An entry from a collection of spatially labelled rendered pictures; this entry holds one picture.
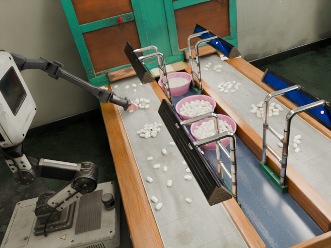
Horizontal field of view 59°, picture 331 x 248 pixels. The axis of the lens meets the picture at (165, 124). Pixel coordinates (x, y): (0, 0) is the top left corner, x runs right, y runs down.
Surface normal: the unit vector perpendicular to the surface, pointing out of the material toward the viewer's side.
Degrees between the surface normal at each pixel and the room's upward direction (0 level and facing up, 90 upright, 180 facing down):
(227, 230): 0
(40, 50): 90
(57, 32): 90
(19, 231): 0
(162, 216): 0
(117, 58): 90
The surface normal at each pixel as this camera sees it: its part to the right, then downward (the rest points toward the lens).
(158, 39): 0.29, 0.51
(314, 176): -0.17, -0.81
